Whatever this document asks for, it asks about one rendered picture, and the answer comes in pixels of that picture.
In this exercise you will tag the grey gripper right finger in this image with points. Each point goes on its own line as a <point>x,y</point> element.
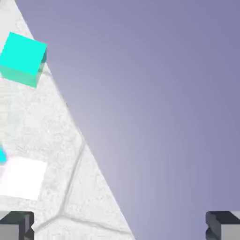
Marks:
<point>223,225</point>

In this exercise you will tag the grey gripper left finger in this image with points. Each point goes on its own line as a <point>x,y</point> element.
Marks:
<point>16,225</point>

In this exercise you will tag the small white cube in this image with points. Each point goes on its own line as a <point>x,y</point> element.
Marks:
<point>20,178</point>

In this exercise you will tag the small cyan cube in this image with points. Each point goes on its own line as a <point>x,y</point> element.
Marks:
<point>1,155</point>
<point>22,56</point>

